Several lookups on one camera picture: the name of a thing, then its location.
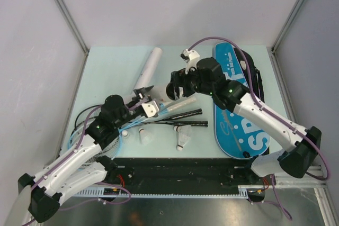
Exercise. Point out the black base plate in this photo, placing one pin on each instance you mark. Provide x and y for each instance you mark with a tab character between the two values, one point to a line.
167	172

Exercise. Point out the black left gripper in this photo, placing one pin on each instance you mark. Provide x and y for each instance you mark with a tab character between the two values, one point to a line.
143	91

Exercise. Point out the aluminium frame post right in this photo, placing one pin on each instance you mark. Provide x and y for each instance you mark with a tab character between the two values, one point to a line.
298	5

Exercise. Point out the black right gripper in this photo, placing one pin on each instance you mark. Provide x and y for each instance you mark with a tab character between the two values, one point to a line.
180	78

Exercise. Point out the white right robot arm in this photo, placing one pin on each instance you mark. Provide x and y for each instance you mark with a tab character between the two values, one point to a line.
299	145

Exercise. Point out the black racket lower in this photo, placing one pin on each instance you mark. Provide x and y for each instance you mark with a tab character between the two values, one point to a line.
112	149

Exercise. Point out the aluminium side rail right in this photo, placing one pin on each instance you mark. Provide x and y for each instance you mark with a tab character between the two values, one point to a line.
326	205

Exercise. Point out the white shuttlecock tube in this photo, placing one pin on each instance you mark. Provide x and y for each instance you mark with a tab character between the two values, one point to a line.
161	92

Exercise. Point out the white shuttlecock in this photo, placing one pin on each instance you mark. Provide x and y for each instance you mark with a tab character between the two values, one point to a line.
183	130
146	137
127	137
182	140

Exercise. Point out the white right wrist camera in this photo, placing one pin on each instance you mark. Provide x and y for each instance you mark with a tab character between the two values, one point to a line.
191	57

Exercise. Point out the blue racket white grip upper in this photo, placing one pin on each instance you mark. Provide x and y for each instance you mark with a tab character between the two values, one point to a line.
164	109

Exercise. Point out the black racket bag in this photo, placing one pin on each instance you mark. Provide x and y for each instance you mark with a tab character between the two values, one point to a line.
250	139

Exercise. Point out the black racket upper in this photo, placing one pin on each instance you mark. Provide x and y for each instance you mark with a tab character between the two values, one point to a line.
177	119

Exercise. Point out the grey cable duct rail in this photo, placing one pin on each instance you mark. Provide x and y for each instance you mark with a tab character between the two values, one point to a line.
214	191

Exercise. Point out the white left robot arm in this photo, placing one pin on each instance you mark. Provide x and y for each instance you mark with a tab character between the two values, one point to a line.
60	180

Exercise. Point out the aluminium frame post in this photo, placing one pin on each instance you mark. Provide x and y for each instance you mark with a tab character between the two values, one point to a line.
64	10
298	5

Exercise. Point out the aluminium frame post left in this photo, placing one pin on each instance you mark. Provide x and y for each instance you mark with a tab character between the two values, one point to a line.
64	10

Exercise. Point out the black racket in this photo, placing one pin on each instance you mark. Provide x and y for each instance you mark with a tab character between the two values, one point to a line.
112	149
177	119

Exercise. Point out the white cardboard tube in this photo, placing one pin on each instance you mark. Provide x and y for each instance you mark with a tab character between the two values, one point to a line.
149	68

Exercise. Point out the blue racket bag cover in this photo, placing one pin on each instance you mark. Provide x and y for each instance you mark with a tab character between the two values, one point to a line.
225	137

